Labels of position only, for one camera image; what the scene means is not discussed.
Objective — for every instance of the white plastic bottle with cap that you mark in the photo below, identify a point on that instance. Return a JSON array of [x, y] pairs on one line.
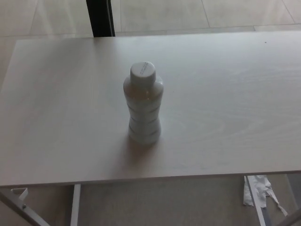
[[143, 113]]

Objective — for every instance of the white vertical table bar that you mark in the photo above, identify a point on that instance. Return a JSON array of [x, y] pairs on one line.
[[75, 204]]

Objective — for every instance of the torn white paper strip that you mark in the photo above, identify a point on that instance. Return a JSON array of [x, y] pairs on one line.
[[261, 186]]

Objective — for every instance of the grey diagonal table leg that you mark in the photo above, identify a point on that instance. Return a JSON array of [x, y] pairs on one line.
[[16, 207], [292, 217]]

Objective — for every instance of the black vertical post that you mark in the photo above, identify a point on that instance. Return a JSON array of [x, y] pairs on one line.
[[100, 18]]

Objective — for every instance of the white grey table frame bar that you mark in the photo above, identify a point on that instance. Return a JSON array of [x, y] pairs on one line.
[[257, 204]]

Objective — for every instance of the white metal table bracket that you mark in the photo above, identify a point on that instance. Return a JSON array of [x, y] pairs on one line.
[[22, 193]]

